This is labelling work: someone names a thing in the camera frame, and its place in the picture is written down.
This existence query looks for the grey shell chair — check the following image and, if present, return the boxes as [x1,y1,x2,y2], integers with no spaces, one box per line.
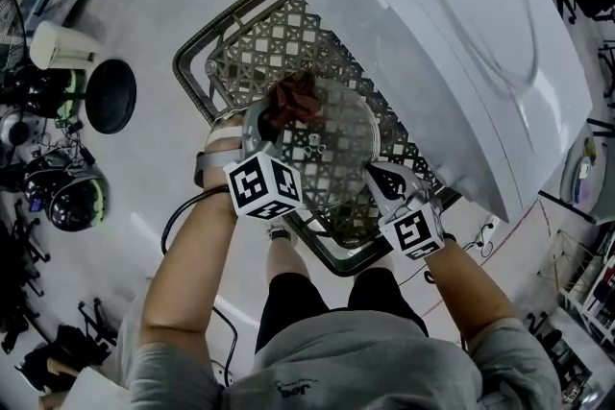
[536,116,615,228]

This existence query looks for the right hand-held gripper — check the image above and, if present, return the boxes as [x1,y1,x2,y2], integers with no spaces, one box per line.
[363,160,445,262]

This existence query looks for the black device with small screen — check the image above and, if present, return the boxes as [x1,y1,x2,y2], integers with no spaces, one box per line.
[22,157,66,213]

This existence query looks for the reddish brown cloth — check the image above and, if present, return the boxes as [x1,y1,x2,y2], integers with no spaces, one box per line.
[258,71,322,146]

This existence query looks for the person's left leg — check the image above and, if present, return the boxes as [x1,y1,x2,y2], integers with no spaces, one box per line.
[265,234,314,289]

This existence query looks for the white round speaker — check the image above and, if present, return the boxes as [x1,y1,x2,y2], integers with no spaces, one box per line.
[0,109,34,149]

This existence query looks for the round glass plate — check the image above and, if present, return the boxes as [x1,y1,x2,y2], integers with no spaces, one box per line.
[241,78,382,211]

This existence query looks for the black glossy equipment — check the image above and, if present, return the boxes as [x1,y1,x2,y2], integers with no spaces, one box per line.
[0,66,92,124]

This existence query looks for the grey and black chair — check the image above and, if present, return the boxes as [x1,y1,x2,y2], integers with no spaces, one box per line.
[584,40,615,135]

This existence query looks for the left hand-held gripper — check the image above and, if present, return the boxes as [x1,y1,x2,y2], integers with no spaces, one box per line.
[193,102,305,223]

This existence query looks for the person's right forearm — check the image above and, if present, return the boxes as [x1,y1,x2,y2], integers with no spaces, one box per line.
[424,236,524,348]

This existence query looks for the tangle of black cables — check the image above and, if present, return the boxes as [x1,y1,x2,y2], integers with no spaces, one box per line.
[28,118,100,172]

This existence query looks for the person's grey t-shirt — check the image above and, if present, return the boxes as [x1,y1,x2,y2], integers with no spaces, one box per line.
[117,309,564,410]

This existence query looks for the person's black shorts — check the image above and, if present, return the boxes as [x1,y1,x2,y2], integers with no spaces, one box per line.
[254,266,430,355]

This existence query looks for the purple and white pouch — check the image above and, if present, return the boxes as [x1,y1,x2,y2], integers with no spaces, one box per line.
[574,136,601,203]

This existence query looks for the white microwave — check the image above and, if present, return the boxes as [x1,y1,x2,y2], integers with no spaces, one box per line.
[301,0,595,224]

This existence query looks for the person's left forearm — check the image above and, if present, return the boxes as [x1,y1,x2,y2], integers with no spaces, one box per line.
[138,195,240,351]

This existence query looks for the black glossy helmet green trim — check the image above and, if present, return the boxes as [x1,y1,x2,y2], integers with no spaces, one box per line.
[46,175,111,234]

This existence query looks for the green metal lattice table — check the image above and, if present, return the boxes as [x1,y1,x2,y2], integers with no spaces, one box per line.
[171,0,463,278]

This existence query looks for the person's left hand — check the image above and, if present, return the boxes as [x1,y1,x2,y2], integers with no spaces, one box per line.
[201,116,246,207]

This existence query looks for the person's white shoe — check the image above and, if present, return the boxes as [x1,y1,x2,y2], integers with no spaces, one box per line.
[266,225,300,250]

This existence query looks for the black pedestal fan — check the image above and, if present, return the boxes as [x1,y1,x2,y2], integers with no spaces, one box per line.
[0,0,139,136]

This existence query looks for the black swivel chair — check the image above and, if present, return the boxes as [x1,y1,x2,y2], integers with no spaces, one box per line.
[0,199,53,342]

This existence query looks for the cream plastic bin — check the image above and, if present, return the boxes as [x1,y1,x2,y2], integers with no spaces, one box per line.
[29,19,103,72]

